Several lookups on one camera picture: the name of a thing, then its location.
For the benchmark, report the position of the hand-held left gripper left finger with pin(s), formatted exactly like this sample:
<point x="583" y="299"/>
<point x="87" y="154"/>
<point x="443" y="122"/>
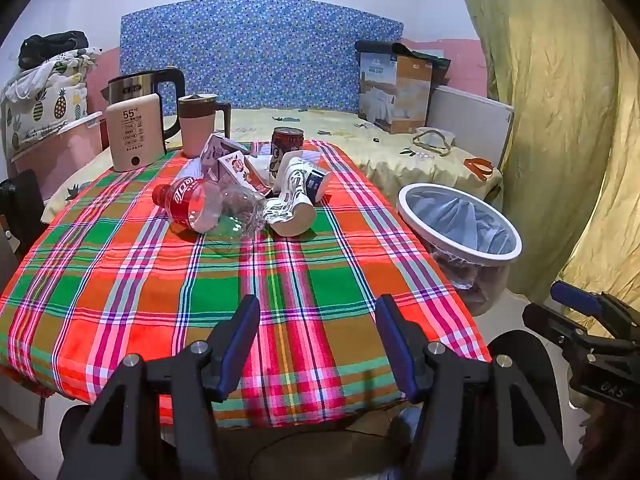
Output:
<point x="240" y="332"/>

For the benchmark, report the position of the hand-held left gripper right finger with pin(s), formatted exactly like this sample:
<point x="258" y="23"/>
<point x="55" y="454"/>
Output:
<point x="395" y="332"/>

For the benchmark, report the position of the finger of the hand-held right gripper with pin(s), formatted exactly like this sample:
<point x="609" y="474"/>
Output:
<point x="550" y="322"/>
<point x="577" y="297"/>

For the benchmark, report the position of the white trash bin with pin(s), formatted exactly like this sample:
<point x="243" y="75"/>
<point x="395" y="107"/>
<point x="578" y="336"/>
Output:
<point x="415" y="195"/>

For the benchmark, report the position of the red cartoon drink can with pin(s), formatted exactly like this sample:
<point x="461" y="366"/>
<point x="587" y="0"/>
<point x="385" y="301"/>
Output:
<point x="287" y="141"/>

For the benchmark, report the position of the plaid tablecloth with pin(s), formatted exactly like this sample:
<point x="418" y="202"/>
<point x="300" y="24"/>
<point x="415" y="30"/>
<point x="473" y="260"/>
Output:
<point x="150" y="285"/>

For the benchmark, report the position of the clear plastic bin liner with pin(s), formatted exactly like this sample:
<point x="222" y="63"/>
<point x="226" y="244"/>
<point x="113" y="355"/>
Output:
<point x="460" y="225"/>

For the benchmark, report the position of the red label plastic bottle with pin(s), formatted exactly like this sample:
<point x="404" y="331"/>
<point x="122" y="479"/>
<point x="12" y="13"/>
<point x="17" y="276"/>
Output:
<point x="187" y="202"/>

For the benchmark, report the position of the red white drink carton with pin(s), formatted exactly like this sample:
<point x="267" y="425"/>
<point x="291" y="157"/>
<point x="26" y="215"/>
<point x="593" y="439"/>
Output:
<point x="235" y="170"/>

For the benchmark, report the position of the patterned paper cup blue band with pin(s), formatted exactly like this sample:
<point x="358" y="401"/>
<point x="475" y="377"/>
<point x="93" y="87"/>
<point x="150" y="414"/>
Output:
<point x="312" y="177"/>

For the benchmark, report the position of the yellow fruit print bedsheet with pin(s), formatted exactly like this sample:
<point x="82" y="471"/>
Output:
<point x="390" y="160"/>

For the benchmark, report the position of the white board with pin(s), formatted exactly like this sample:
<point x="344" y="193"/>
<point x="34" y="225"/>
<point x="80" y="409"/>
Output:
<point x="470" y="120"/>

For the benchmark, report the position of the cream cup warmer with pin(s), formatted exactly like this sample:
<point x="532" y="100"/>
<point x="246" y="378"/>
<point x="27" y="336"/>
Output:
<point x="132" y="132"/>

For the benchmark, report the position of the printed cardboard quilt box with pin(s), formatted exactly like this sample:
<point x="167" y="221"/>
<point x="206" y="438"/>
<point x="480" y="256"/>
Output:
<point x="395" y="90"/>

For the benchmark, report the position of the steel electric kettle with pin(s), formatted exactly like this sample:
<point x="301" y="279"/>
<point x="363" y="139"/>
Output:
<point x="130" y="87"/>

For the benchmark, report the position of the blue floral headboard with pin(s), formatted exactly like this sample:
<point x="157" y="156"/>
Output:
<point x="260" y="50"/>

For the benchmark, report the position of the pineapple print quilt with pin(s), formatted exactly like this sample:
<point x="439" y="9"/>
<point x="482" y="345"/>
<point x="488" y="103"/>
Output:
<point x="45" y="105"/>

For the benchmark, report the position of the black bag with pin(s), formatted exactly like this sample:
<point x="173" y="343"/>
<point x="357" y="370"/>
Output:
<point x="52" y="47"/>

